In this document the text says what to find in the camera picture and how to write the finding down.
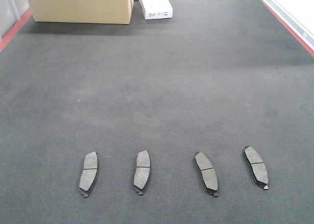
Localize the brake pad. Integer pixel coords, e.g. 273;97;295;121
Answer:
79;151;99;197
193;152;219;197
242;146;269;190
133;150;151;195

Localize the white long carton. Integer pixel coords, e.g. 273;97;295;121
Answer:
139;0;173;20

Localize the large cardboard box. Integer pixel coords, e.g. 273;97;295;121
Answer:
28;0;134;24

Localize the conveyor aluminium side rail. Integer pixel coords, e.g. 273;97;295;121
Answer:
261;0;314;55

